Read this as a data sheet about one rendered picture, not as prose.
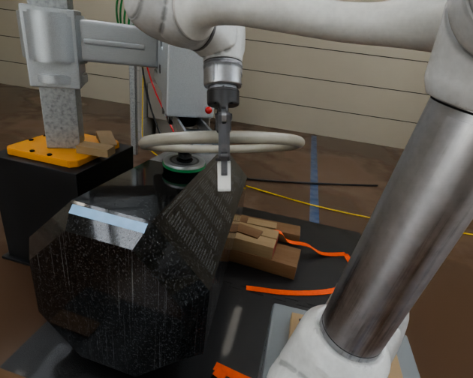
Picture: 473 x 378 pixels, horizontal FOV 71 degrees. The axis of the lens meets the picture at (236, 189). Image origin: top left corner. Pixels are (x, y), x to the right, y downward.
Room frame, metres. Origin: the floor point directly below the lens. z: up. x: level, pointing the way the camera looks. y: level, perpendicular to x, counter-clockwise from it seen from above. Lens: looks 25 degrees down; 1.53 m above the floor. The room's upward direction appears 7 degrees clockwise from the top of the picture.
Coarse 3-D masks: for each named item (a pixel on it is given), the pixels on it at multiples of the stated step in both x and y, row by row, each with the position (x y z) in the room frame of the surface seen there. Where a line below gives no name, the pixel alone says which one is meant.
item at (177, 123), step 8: (176, 120) 1.46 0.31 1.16; (200, 120) 1.50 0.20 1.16; (176, 128) 1.45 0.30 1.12; (184, 128) 1.30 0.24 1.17; (200, 128) 1.49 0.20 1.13; (208, 128) 1.35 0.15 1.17; (192, 144) 1.13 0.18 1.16; (200, 144) 1.25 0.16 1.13; (208, 144) 1.26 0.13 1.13; (216, 144) 1.21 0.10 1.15
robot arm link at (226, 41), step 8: (216, 32) 0.75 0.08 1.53; (224, 32) 0.76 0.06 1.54; (232, 32) 0.78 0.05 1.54; (240, 32) 0.80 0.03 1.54; (208, 40) 0.74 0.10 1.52; (216, 40) 0.75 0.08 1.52; (224, 40) 0.76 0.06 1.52; (232, 40) 0.77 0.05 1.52; (240, 40) 0.80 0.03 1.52; (200, 48) 0.75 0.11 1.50; (208, 48) 0.75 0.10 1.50; (216, 48) 0.76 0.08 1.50; (224, 48) 0.77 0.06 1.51; (232, 48) 0.78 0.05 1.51; (240, 48) 0.79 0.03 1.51; (200, 56) 0.80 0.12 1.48; (208, 56) 0.78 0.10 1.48; (216, 56) 0.77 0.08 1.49; (224, 56) 0.77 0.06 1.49; (232, 56) 0.77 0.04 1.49; (240, 56) 0.80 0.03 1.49
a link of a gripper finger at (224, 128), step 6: (228, 114) 0.70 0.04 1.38; (228, 120) 0.70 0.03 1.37; (222, 126) 0.70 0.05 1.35; (228, 126) 0.70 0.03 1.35; (222, 132) 0.69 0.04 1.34; (228, 132) 0.70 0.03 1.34; (222, 138) 0.69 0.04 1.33; (228, 138) 0.69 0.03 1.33; (222, 144) 0.69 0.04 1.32; (228, 144) 0.69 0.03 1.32; (222, 150) 0.68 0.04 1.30; (228, 150) 0.68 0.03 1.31; (222, 156) 0.68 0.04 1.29; (228, 156) 0.68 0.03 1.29
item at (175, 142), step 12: (180, 132) 0.75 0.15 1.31; (192, 132) 0.74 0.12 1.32; (204, 132) 0.74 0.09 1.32; (216, 132) 0.74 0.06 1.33; (240, 132) 0.75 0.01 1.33; (252, 132) 0.76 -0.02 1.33; (264, 132) 0.77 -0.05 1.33; (276, 132) 0.80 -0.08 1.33; (144, 144) 0.82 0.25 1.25; (156, 144) 0.78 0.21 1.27; (168, 144) 0.76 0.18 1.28; (180, 144) 1.11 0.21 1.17; (252, 144) 1.16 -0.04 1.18; (264, 144) 1.13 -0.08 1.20; (276, 144) 0.79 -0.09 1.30; (288, 144) 0.82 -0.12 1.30; (300, 144) 0.87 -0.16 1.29
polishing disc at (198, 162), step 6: (168, 156) 1.60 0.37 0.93; (174, 156) 1.61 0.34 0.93; (192, 156) 1.65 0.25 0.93; (198, 156) 1.66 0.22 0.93; (168, 162) 1.52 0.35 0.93; (174, 162) 1.53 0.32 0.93; (192, 162) 1.56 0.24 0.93; (198, 162) 1.57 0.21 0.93; (204, 162) 1.58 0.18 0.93; (174, 168) 1.48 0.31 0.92; (180, 168) 1.47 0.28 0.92; (186, 168) 1.48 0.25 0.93; (192, 168) 1.49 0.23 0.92; (198, 168) 1.51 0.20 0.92
